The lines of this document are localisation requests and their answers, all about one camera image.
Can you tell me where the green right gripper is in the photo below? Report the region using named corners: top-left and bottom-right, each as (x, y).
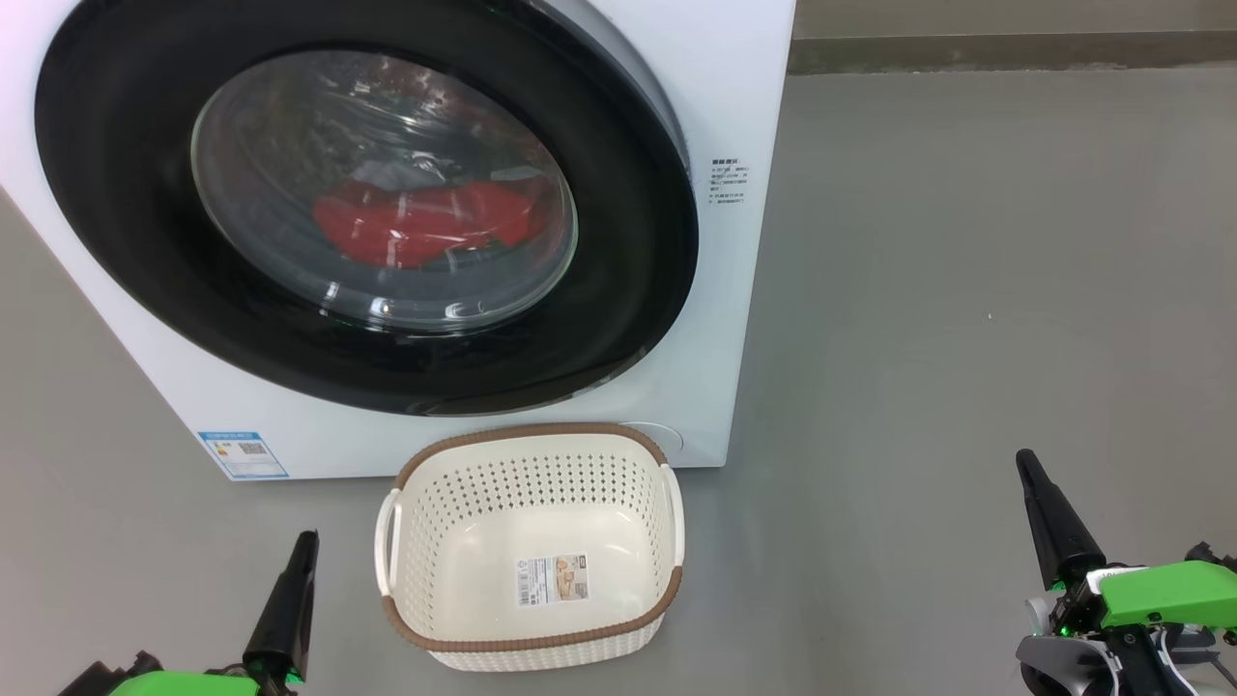
top-left (1015, 449), bottom-right (1237, 639)

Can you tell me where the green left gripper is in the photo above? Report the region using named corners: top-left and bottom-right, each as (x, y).
top-left (108, 530), bottom-right (320, 696)

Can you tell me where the red and white jersey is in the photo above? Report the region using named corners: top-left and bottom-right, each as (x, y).
top-left (312, 179), bottom-right (548, 269)

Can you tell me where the black round glass washer door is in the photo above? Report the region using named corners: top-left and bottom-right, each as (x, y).
top-left (34, 0), bottom-right (700, 417)

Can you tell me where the cream laundry basket brown rim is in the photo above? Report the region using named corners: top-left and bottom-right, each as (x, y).
top-left (374, 422), bottom-right (686, 673)

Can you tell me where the printed instruction sticker label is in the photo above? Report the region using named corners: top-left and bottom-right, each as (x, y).
top-left (516, 553), bottom-right (590, 608)

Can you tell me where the white front-load washing machine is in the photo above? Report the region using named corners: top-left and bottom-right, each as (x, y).
top-left (0, 0), bottom-right (798, 481)

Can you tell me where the blue energy label sticker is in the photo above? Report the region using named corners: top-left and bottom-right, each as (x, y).
top-left (197, 431), bottom-right (290, 480)

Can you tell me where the round white filter cover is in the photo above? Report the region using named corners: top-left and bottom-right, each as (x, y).
top-left (618, 421), bottom-right (683, 455)

